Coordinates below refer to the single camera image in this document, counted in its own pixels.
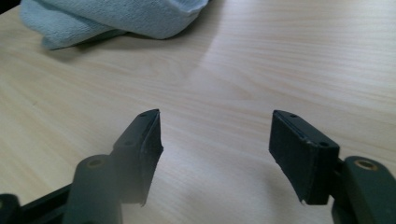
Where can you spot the light blue towel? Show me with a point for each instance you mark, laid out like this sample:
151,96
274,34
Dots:
124,15

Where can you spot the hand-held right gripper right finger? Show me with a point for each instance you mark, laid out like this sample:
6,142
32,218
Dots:
305,158

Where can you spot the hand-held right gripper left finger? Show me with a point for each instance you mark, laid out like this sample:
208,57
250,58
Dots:
137,161

